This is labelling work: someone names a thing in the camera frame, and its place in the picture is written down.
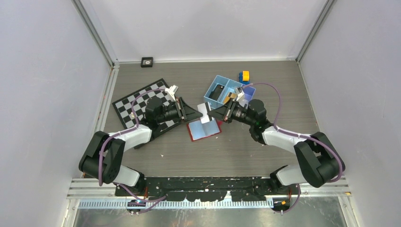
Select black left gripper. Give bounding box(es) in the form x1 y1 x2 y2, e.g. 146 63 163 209
157 97 202 124

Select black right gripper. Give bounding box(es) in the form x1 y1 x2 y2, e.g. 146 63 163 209
209 97 256 126

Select white card with grey stripe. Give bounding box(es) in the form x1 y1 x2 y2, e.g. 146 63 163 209
197 102 214 124

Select red leather card holder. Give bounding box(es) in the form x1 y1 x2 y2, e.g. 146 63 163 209
187 120 222 141

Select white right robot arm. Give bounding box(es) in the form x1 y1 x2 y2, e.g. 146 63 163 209
208 99 346 194

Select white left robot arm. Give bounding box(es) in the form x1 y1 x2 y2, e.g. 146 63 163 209
78 97 202 196

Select orange card in drawer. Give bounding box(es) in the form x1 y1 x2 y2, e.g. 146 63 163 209
222 92 237 104

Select black card in drawer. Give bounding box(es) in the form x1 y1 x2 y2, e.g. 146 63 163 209
209 84 225 101

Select light blue left drawer box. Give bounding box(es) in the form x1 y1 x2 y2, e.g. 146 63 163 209
203 75 229 109

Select light blue drawer box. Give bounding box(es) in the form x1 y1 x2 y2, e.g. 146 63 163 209
203 75 229 109
217 79 243 107

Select light blue middle drawer box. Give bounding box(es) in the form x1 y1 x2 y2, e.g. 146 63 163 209
217 79 243 107

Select purple drawer box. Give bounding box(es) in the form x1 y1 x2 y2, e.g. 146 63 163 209
241 85 256 104

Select blue orange toy block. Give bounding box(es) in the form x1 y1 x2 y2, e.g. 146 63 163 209
238 70 250 85

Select black white chessboard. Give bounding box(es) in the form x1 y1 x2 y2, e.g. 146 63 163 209
113 79 192 150

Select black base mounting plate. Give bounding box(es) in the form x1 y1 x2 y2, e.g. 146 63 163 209
115 176 298 202

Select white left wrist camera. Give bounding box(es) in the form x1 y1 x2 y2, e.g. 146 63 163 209
164 85 178 102

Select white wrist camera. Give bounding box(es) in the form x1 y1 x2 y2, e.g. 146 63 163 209
234 87 245 102
164 85 178 102

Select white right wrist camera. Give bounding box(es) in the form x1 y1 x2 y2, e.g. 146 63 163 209
234 87 245 102

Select black square wall socket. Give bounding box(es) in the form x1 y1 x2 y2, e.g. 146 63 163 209
140 57 154 68

